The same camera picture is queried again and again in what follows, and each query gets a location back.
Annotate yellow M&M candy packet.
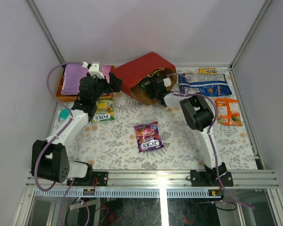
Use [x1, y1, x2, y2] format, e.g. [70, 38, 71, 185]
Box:
[199, 68, 217, 74]

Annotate blue Doritos chip bag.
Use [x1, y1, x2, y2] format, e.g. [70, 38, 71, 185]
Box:
[178, 74, 232, 97]

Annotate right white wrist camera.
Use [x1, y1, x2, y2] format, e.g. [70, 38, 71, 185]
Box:
[163, 77, 172, 87]

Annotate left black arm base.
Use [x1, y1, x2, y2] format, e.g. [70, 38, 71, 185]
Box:
[67, 161, 108, 187]

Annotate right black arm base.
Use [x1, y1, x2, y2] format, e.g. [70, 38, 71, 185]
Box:
[190, 162, 233, 187]

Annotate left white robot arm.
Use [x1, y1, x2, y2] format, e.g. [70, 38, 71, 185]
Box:
[31, 72, 123, 186]

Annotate purple Frozen fabric cloth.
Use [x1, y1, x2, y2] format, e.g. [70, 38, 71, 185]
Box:
[61, 62, 111, 96]

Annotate orange snack packet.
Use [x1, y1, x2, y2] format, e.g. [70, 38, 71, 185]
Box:
[215, 98, 242, 126]

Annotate green yellow snack packet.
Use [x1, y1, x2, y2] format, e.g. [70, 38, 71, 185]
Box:
[92, 99, 115, 122]

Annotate orange plastic tray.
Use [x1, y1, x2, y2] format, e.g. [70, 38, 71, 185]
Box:
[54, 64, 116, 103]

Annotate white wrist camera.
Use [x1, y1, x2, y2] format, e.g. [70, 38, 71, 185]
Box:
[82, 62, 105, 79]
[163, 77, 172, 87]

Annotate teal red snack packet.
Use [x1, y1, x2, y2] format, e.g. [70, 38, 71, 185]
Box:
[58, 109, 70, 123]

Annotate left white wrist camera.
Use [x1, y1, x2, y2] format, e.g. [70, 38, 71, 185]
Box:
[82, 62, 105, 79]

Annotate purple Fox's berries packet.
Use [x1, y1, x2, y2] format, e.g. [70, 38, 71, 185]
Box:
[134, 121, 164, 153]

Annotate aluminium front rail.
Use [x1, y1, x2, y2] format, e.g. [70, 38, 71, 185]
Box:
[25, 168, 280, 188]

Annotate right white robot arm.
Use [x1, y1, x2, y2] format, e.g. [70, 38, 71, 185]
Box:
[143, 75, 227, 186]

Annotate red brown paper bag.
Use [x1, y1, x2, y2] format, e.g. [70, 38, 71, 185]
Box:
[111, 52, 177, 105]

